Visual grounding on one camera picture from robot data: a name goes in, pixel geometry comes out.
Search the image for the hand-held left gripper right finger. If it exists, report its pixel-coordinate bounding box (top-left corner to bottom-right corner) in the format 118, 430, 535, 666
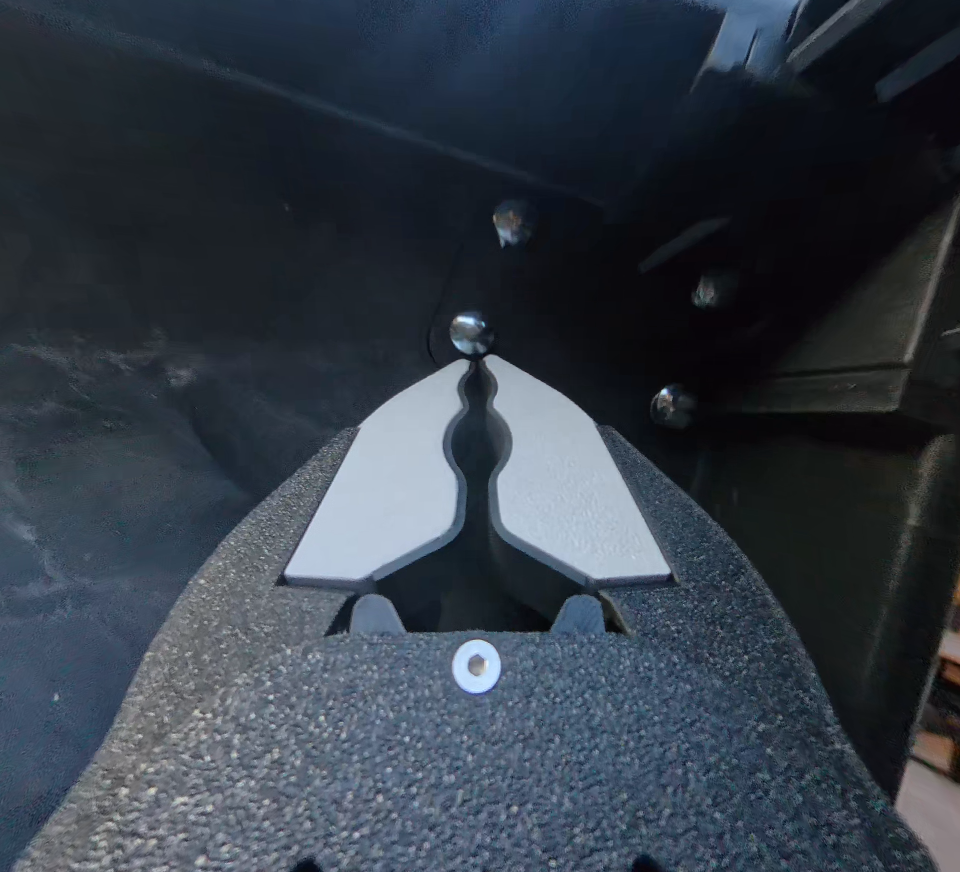
480, 353, 674, 614

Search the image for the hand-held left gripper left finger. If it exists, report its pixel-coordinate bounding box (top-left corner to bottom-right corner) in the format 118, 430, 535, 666
283, 358, 477, 592

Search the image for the round metal screw head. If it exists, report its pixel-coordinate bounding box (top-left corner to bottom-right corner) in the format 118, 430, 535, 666
492, 199, 540, 249
690, 271, 740, 311
649, 383, 699, 431
448, 311, 496, 357

